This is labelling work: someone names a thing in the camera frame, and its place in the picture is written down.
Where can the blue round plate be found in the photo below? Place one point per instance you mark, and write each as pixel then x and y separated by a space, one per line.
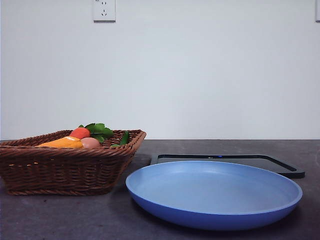
pixel 212 195

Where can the yellow-orange corn cob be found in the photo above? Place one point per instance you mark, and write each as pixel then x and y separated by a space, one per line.
pixel 62 143

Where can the brown wicker basket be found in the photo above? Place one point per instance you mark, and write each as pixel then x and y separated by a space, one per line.
pixel 62 172

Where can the green pepper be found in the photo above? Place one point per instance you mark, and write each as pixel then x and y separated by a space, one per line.
pixel 125 137

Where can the green leafy vegetable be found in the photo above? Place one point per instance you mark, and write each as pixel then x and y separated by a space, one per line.
pixel 100 128

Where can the brown egg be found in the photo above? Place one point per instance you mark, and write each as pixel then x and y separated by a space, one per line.
pixel 90 143

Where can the orange carrot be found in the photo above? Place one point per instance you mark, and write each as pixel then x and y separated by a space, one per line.
pixel 80 132

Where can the black rectangular tray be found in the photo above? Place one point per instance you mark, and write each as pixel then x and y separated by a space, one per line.
pixel 250 158

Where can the white wall socket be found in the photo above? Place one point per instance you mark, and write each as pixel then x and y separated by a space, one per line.
pixel 104 11

